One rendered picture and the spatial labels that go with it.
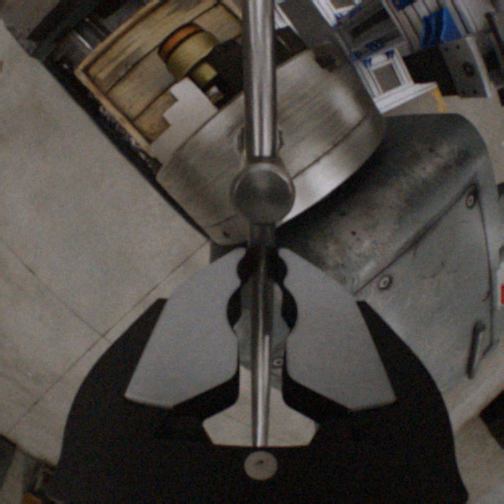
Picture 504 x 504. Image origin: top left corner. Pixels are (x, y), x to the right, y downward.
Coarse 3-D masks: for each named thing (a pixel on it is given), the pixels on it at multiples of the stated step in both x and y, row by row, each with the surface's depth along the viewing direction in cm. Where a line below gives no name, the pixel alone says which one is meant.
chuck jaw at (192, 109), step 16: (176, 96) 30; (192, 96) 30; (176, 112) 31; (192, 112) 31; (208, 112) 31; (176, 128) 31; (192, 128) 32; (160, 144) 32; (176, 144) 32; (160, 160) 33
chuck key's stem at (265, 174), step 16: (240, 160) 10; (256, 160) 8; (272, 160) 8; (240, 176) 8; (256, 176) 8; (272, 176) 8; (288, 176) 8; (240, 192) 8; (256, 192) 8; (272, 192) 8; (288, 192) 8; (240, 208) 8; (256, 208) 8; (272, 208) 8; (288, 208) 8; (256, 224) 9; (272, 224) 9
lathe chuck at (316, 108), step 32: (288, 64) 19; (288, 96) 20; (320, 96) 21; (352, 96) 22; (224, 128) 21; (288, 128) 21; (320, 128) 21; (352, 128) 22; (192, 160) 24; (224, 160) 23; (288, 160) 22; (192, 192) 27; (224, 192) 25
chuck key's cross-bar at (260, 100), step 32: (256, 0) 6; (256, 32) 7; (256, 64) 7; (256, 96) 8; (256, 128) 9; (256, 256) 11; (256, 288) 12; (256, 320) 13; (256, 352) 13; (256, 384) 14; (256, 416) 15
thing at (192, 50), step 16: (176, 32) 25; (192, 32) 25; (208, 32) 26; (160, 48) 27; (176, 48) 26; (192, 48) 26; (208, 48) 26; (176, 64) 27; (192, 64) 27; (208, 64) 28; (192, 80) 30; (208, 80) 29
